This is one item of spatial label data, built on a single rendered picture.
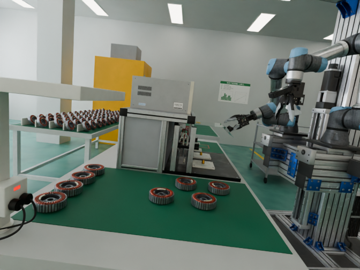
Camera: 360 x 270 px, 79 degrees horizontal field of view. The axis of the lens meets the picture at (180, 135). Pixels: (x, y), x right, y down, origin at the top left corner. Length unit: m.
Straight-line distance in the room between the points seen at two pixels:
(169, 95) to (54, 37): 4.12
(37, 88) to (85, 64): 6.95
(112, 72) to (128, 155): 4.02
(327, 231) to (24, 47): 8.38
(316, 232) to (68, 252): 1.73
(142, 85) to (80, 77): 6.22
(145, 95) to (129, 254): 0.97
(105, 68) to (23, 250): 4.77
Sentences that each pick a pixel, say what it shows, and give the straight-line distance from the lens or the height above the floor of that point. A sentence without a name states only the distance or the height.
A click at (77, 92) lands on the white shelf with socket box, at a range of 0.58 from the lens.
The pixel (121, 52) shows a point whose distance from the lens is 5.53.
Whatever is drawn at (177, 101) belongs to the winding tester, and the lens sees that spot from 1.40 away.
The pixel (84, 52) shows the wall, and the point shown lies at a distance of 7.63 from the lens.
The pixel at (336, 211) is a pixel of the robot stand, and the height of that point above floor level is 0.51.
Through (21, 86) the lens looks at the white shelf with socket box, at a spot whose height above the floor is 1.19.
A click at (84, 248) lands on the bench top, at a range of 0.76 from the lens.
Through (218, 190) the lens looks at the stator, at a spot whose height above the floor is 0.78.
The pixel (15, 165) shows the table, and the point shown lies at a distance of 3.00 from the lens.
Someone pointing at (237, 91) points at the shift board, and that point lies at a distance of 6.97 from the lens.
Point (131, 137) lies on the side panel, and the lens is 1.34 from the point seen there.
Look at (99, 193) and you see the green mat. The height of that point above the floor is 0.75.
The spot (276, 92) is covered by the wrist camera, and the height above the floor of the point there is 1.28.
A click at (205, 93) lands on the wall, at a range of 6.83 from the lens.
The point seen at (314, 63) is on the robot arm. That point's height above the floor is 1.44.
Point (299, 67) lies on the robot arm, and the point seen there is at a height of 1.41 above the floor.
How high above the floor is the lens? 1.20
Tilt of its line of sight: 9 degrees down
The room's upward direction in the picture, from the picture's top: 6 degrees clockwise
